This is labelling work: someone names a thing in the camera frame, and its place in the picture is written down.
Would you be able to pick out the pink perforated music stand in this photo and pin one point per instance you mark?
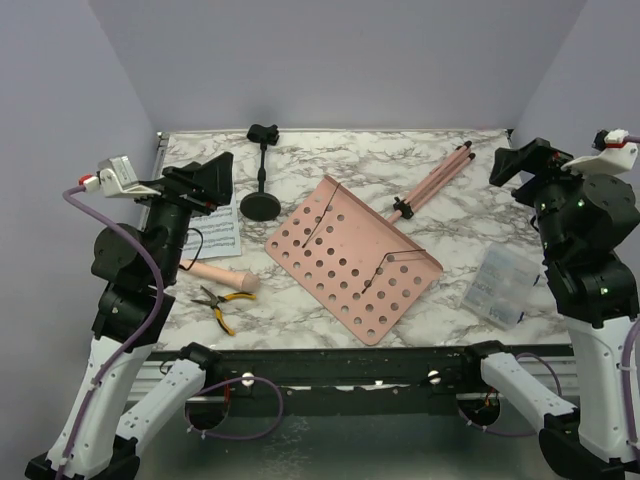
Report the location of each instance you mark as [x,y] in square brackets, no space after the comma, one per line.
[356,263]

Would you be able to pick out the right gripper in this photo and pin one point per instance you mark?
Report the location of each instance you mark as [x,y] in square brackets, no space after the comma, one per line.
[542,157]

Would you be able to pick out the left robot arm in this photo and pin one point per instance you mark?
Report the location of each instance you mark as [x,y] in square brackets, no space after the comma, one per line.
[137,253]

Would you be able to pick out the clear plastic compartment box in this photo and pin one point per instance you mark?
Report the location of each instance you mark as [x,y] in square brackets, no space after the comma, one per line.
[501,287]

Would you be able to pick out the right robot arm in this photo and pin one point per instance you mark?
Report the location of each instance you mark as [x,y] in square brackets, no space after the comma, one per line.
[583,211]

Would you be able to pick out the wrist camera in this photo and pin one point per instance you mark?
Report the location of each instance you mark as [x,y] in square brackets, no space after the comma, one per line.
[116,178]
[617,154]

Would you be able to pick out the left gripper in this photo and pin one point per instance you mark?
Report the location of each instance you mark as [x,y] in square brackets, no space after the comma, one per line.
[201,188]

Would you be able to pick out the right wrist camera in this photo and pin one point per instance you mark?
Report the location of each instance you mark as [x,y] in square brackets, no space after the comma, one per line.
[617,154]

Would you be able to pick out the black microphone desk stand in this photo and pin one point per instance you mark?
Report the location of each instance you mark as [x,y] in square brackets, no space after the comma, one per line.
[261,206]

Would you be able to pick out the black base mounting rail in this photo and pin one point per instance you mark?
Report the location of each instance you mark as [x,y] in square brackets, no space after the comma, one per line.
[375,381]

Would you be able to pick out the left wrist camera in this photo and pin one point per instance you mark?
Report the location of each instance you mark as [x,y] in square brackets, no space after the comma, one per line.
[116,178]

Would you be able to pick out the sheet music paper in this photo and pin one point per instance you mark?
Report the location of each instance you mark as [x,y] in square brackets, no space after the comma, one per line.
[215,235]

